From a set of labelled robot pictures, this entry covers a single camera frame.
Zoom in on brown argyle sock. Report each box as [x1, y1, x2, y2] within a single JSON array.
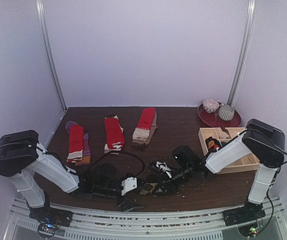
[[139, 183, 160, 196]]

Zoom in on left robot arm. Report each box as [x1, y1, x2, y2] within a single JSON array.
[[0, 130, 144, 222]]

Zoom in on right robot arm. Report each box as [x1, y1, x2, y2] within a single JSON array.
[[152, 118, 286, 221]]

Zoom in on rolled colourful socks in box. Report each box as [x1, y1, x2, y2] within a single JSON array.
[[205, 136, 222, 152]]

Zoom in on purple striped sock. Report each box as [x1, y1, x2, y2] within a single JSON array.
[[65, 121, 91, 167]]

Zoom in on red sock middle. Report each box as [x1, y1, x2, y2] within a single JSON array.
[[104, 117, 125, 150]]

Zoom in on red sock far left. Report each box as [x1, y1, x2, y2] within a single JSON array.
[[67, 124, 84, 163]]

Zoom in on red white sock right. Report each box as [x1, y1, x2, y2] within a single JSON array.
[[132, 107, 156, 141]]

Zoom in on beige sock in box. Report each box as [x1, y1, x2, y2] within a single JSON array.
[[215, 127, 231, 139]]

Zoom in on red round tray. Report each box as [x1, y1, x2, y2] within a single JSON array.
[[197, 104, 242, 128]]

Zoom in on wooden divided organizer box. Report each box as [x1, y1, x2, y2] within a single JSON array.
[[198, 127, 260, 174]]

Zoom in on white patterned bowl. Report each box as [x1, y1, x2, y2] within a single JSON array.
[[202, 98, 220, 113]]

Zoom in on grey striped cup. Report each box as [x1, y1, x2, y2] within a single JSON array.
[[218, 104, 235, 121]]

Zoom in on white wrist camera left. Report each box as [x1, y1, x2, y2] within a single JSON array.
[[121, 177, 138, 196]]

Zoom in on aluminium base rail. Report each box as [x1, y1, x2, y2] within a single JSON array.
[[1, 197, 287, 240]]

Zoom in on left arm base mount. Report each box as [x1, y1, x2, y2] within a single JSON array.
[[27, 204, 73, 227]]

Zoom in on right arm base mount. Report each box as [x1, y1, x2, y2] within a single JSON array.
[[222, 200, 266, 227]]

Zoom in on aluminium frame post left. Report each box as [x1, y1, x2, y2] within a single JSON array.
[[36, 0, 68, 112]]

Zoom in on aluminium frame post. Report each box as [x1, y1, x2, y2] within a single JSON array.
[[36, 0, 68, 112], [227, 0, 257, 108]]

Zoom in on aluminium frame post right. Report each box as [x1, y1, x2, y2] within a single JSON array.
[[227, 0, 257, 108]]

